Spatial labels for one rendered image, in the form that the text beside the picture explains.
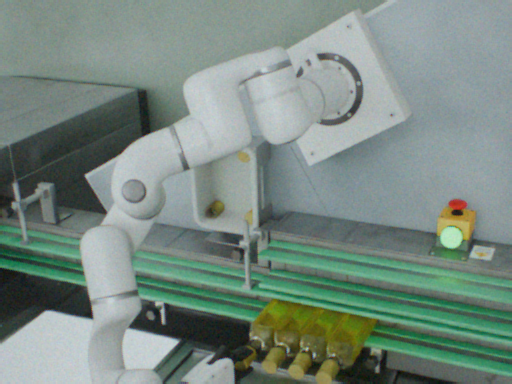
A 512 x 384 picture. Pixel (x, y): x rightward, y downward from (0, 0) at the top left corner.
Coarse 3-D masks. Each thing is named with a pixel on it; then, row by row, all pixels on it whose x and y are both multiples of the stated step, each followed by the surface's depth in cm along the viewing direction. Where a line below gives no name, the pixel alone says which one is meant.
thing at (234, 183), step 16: (224, 160) 182; (192, 176) 179; (208, 176) 184; (224, 176) 184; (240, 176) 182; (256, 176) 173; (192, 192) 181; (208, 192) 186; (224, 192) 186; (240, 192) 184; (256, 192) 174; (240, 208) 186; (256, 208) 176; (208, 224) 183; (224, 224) 183; (240, 224) 182; (256, 224) 177
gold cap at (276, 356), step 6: (276, 348) 153; (270, 354) 152; (276, 354) 152; (282, 354) 153; (264, 360) 151; (270, 360) 150; (276, 360) 151; (282, 360) 152; (264, 366) 151; (270, 366) 151; (276, 366) 150; (270, 372) 151
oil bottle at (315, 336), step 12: (324, 312) 163; (336, 312) 163; (312, 324) 159; (324, 324) 159; (336, 324) 160; (312, 336) 155; (324, 336) 155; (300, 348) 155; (312, 348) 154; (324, 348) 155; (312, 360) 155
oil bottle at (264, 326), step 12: (276, 300) 169; (264, 312) 164; (276, 312) 164; (288, 312) 165; (252, 324) 160; (264, 324) 160; (276, 324) 160; (252, 336) 159; (264, 336) 158; (264, 348) 159
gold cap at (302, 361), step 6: (300, 354) 151; (306, 354) 151; (294, 360) 150; (300, 360) 149; (306, 360) 150; (294, 366) 148; (300, 366) 148; (306, 366) 149; (294, 372) 149; (300, 372) 148
